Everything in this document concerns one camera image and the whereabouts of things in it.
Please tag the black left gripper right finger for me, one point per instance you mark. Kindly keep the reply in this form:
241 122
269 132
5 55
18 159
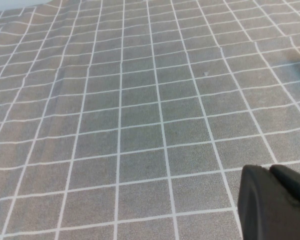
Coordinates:
297 192

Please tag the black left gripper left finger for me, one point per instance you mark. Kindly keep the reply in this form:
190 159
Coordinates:
257 207

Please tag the grey white-grid tablecloth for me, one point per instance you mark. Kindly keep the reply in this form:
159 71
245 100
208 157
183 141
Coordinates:
140 112

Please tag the white fabric backdrop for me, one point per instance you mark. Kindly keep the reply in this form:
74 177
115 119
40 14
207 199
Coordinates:
10 4

